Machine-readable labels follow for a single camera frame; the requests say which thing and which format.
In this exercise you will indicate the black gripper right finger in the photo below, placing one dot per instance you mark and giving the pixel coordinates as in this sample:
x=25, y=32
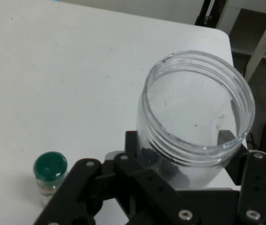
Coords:
x=256, y=187

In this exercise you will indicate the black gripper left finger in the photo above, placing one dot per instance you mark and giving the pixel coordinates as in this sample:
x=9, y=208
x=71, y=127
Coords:
x=81, y=187

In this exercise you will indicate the clear plastic jar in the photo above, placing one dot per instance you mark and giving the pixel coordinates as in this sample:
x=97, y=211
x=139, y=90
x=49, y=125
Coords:
x=193, y=168

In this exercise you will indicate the green cap spice bottle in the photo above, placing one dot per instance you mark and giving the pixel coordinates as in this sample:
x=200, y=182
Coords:
x=49, y=164

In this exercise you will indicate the white shelf rack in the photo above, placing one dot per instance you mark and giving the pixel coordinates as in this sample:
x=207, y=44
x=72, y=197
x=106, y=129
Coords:
x=263, y=42

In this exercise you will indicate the black tripod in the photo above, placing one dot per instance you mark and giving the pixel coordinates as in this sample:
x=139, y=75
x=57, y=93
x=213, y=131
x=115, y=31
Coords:
x=205, y=16

